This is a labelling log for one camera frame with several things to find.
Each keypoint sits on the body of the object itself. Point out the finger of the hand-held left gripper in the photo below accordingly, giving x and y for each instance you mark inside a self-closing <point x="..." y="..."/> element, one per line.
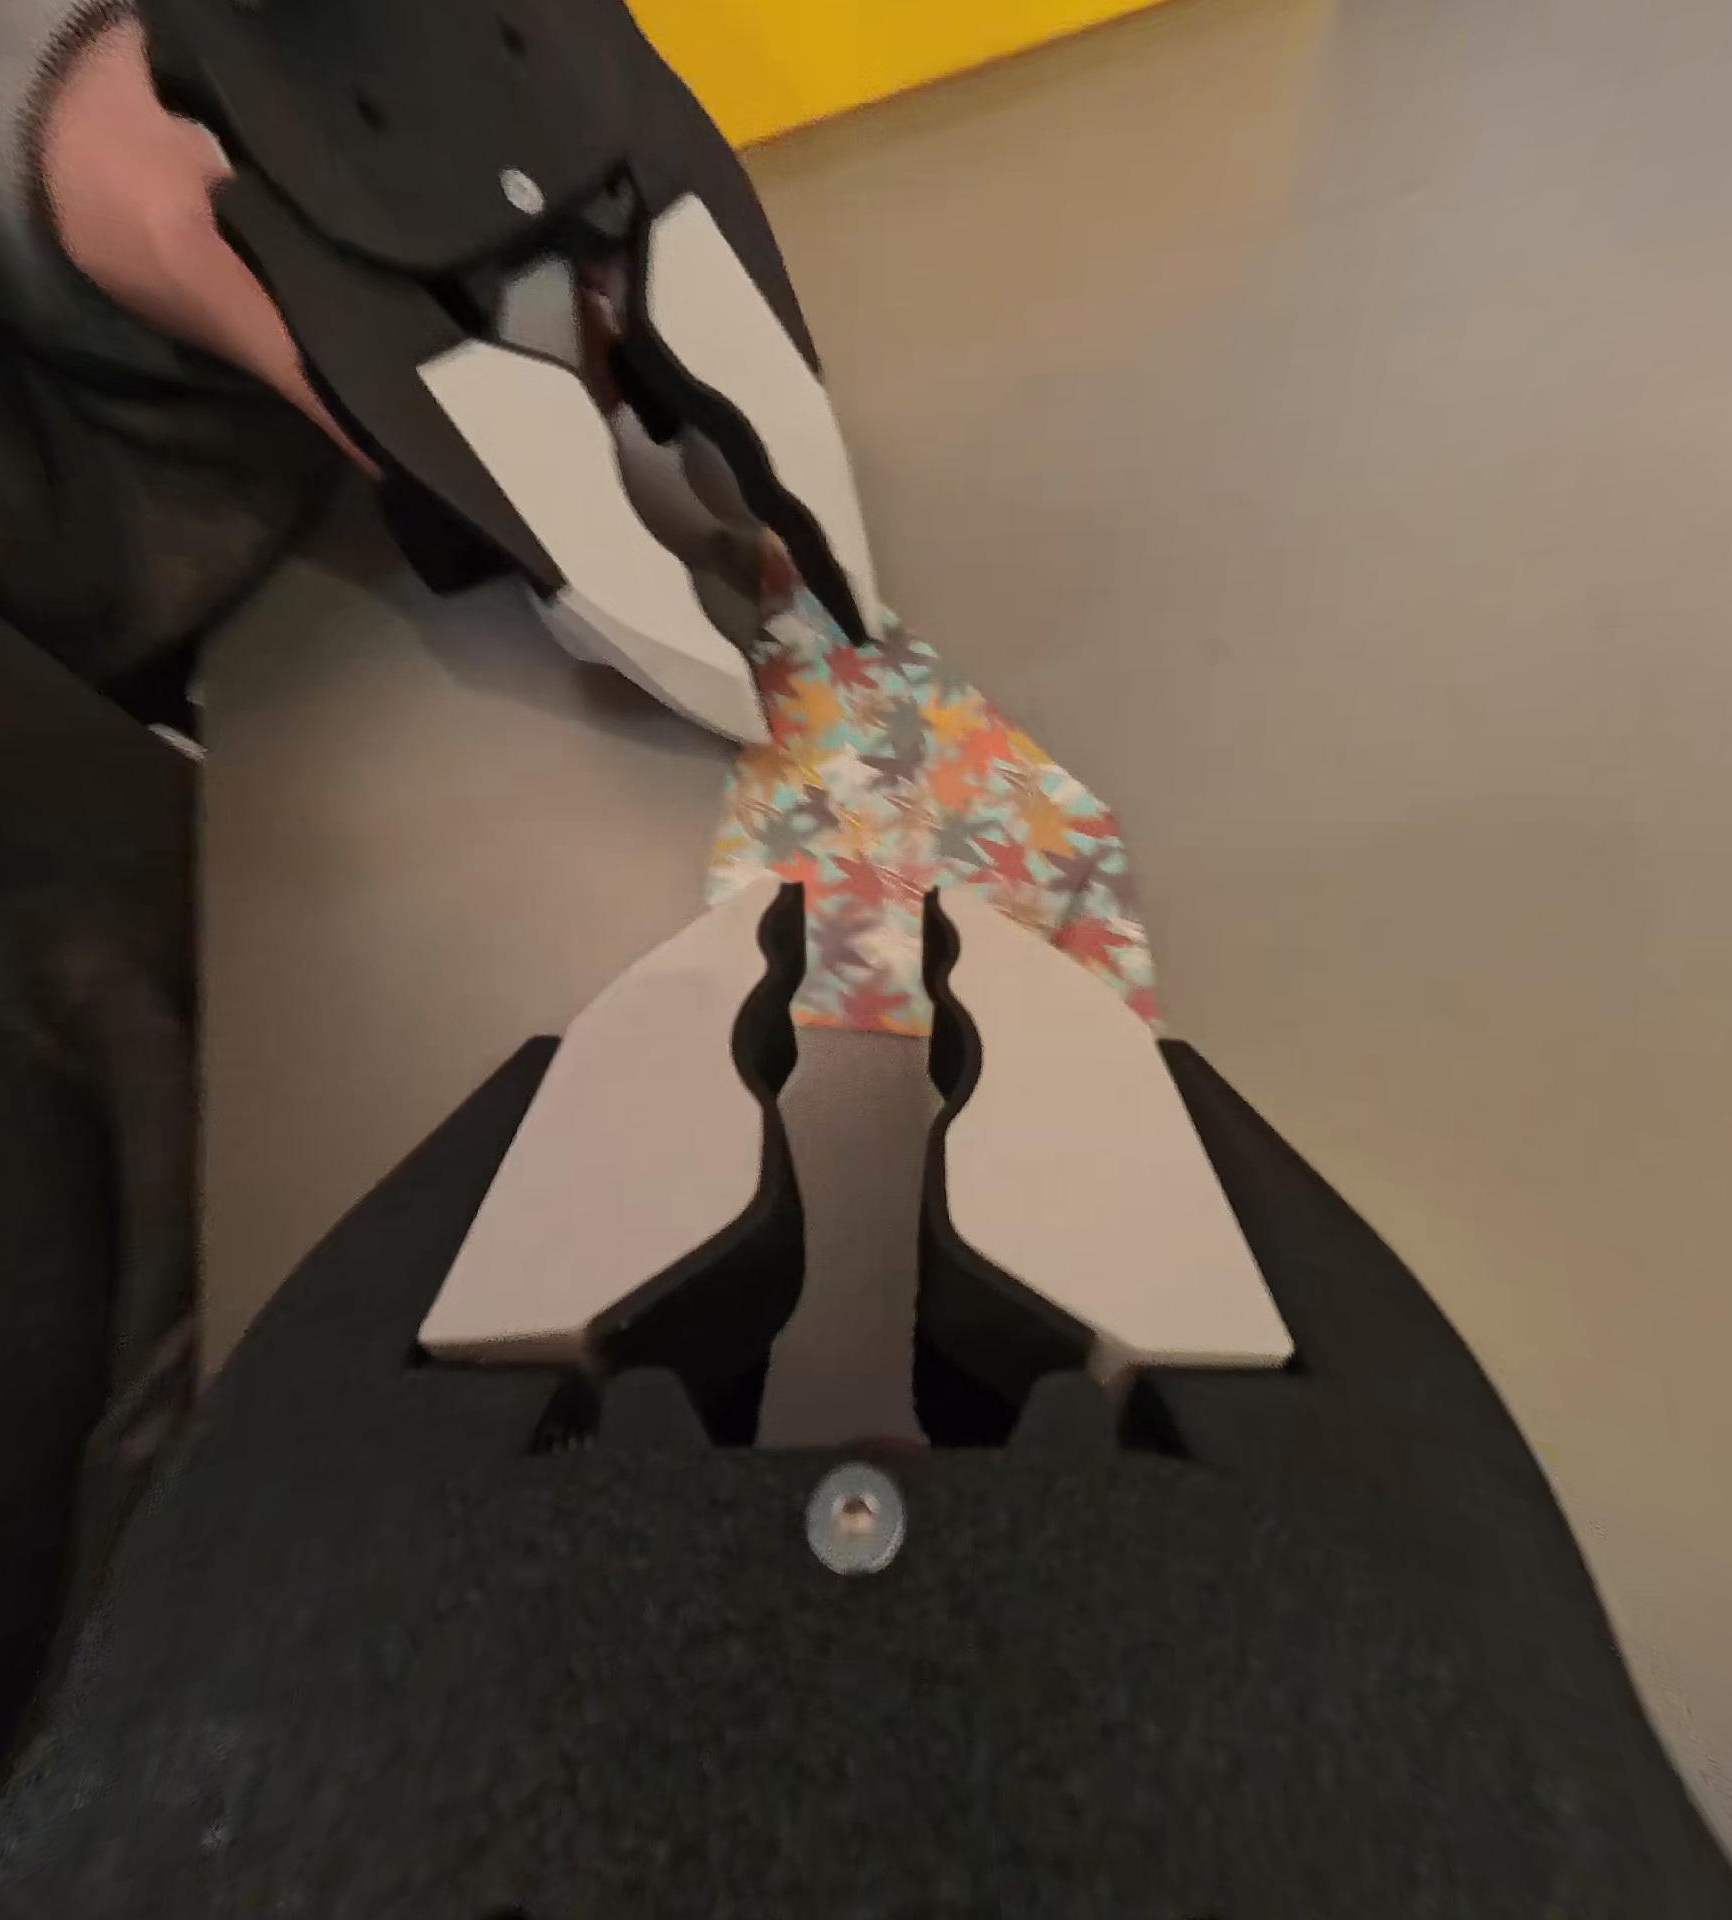
<point x="537" y="450"/>
<point x="761" y="376"/>

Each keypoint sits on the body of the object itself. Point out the yellow plastic bin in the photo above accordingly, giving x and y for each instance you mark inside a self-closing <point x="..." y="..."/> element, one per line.
<point x="835" y="61"/>

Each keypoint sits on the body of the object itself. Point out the person's left hand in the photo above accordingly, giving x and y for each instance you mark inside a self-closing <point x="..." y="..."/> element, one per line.
<point x="147" y="196"/>

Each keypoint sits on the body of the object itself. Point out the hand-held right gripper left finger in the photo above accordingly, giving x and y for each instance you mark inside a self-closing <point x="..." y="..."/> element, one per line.
<point x="627" y="1171"/>

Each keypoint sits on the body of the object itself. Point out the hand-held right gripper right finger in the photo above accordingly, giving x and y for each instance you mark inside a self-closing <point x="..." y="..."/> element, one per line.
<point x="1091" y="1171"/>

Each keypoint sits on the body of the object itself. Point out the leaf-patterned teal origami paper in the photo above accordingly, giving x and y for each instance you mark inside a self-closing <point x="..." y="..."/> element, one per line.
<point x="927" y="781"/>

